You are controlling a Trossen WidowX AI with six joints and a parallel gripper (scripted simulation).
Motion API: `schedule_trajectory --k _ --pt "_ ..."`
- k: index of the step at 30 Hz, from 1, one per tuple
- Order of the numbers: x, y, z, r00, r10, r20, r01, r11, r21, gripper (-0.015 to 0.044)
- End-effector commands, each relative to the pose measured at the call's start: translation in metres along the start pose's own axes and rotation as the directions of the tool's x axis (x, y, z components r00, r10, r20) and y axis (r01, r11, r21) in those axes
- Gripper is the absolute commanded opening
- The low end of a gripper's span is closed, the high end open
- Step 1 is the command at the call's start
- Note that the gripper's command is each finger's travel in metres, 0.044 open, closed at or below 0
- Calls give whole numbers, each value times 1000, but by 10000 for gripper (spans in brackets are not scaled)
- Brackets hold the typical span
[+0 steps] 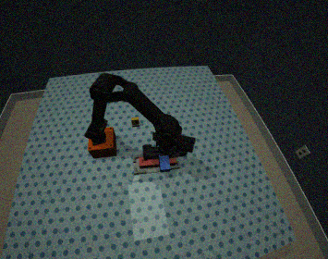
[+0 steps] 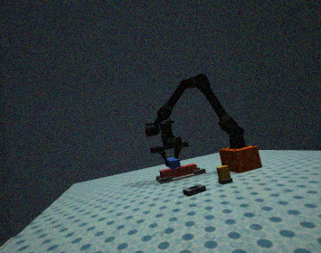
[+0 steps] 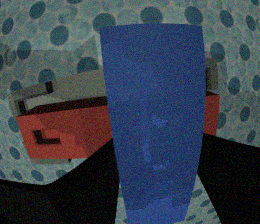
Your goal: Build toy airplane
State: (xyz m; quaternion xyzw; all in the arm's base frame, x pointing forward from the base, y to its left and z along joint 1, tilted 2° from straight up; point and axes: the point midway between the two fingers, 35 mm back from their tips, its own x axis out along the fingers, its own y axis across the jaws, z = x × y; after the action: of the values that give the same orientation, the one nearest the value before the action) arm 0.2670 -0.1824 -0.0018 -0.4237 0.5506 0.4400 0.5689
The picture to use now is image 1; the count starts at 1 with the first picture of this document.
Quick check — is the yellow rectangular block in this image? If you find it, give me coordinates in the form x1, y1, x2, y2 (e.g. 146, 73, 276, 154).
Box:
131, 117, 139, 125

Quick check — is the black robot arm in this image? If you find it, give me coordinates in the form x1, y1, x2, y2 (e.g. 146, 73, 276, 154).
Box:
85, 72, 196, 153

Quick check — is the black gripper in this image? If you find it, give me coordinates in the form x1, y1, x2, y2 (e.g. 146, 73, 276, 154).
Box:
142, 144, 188, 159

